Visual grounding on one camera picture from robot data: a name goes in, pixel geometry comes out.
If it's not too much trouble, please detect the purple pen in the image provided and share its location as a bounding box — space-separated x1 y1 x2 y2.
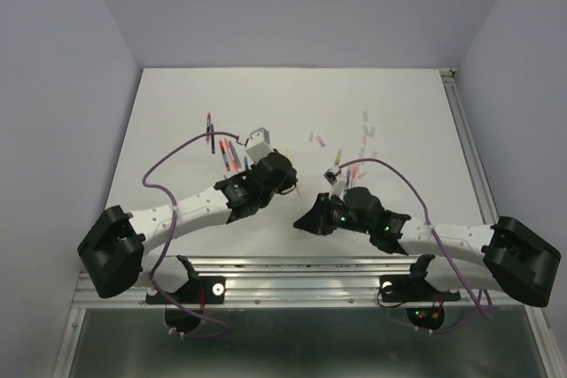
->
210 124 216 155

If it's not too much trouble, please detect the purple cable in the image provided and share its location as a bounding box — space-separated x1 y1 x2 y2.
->
338 158 495 335
141 131 243 338

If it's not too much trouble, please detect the aluminium front rail frame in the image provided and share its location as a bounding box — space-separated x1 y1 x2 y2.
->
70 253 546 308

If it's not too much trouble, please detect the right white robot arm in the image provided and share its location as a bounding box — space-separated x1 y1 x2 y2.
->
293 187 561 307

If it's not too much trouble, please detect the aluminium right side rail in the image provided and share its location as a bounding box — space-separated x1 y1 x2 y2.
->
439 69 499 224

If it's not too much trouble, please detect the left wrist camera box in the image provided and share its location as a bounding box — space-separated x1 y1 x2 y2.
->
245 127 272 164

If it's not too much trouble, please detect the yellow pen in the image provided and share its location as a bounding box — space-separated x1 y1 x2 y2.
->
285 149 305 198
334 149 343 166

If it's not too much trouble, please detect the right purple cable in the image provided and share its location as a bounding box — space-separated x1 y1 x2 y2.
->
338 158 495 335

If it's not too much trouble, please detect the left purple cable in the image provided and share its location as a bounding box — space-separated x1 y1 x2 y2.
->
141 131 243 338

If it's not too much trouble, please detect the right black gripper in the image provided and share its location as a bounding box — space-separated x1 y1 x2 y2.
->
292 191 372 235

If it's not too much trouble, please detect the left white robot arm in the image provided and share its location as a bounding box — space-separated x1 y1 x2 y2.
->
77 151 297 302

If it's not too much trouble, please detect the magenta pen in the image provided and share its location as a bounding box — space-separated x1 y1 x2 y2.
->
206 112 212 144

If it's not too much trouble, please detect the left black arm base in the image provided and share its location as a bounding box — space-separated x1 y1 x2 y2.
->
145 255 229 339

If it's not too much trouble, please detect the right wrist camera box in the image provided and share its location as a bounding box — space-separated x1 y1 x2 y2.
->
323 166 347 197

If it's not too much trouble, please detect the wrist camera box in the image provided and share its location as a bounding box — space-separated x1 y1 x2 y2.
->
323 166 347 197
245 127 272 164

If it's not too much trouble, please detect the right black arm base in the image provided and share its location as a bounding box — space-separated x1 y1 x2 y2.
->
376 255 461 333

